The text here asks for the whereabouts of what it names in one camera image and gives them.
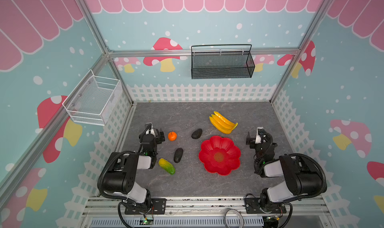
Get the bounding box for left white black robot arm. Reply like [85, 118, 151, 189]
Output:
[97, 123, 165, 213]

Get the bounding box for aluminium front rail frame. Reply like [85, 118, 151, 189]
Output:
[78, 196, 337, 228]

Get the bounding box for small fake orange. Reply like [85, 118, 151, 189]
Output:
[168, 132, 178, 141]

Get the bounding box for red flower-shaped fruit bowl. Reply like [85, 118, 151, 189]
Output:
[199, 136, 241, 176]

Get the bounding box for black mesh wall basket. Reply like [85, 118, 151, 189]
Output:
[191, 44, 256, 80]

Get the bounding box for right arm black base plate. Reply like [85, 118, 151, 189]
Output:
[244, 196, 287, 215]

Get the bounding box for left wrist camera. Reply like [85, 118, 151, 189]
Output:
[145, 123, 159, 137]

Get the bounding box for yellow green fake mango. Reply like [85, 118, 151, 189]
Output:
[158, 158, 176, 175]

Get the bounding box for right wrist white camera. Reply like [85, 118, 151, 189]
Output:
[255, 127, 266, 144]

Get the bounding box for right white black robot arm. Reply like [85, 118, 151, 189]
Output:
[245, 127, 327, 214]

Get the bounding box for white wire wall basket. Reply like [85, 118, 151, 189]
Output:
[62, 70, 123, 126]

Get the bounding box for yellow fake banana bunch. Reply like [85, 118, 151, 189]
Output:
[209, 111, 238, 135]

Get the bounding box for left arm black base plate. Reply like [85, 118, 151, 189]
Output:
[124, 198, 167, 216]

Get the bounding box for dark fake avocado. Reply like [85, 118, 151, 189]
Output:
[191, 128, 203, 140]
[174, 148, 184, 163]

